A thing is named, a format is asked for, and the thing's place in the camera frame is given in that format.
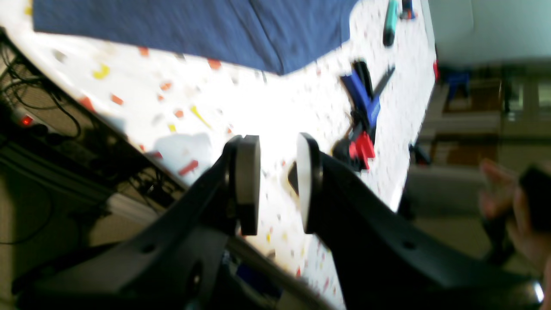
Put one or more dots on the blue black bar clamp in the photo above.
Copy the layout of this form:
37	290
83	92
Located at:
358	146

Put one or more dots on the white power strip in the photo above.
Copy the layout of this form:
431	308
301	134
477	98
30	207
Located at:
30	122

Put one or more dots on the blurred person hand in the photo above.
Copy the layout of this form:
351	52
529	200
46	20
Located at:
510	198

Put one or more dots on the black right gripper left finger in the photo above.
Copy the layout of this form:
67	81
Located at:
174	262

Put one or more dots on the blue grey T-shirt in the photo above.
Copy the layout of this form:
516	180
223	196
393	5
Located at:
275	36

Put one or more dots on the teal highlighter marker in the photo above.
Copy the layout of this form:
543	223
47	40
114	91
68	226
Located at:
390	23

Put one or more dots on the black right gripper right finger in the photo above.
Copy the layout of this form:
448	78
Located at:
385	263

